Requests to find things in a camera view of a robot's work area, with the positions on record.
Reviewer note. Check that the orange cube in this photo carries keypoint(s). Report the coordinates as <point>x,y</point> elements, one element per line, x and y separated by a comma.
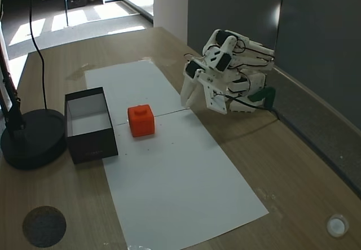
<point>142,121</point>

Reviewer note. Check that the brown cardboard box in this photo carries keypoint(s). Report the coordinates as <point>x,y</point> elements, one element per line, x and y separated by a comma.
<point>93,145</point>

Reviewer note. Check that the green table clamp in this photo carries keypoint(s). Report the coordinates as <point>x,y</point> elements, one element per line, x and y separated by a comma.
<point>263,94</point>

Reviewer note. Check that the white paper sheet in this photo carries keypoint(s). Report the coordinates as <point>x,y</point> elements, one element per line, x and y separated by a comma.
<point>180,176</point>
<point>132,83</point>

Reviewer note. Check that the black round-base stand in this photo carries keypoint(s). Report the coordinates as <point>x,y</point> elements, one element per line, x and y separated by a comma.
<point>34,140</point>

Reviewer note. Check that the white round cap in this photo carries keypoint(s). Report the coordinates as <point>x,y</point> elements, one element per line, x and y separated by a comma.
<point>337,225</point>

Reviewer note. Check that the dark round table grommet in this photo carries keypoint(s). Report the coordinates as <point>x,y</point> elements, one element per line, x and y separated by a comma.
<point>44,227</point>

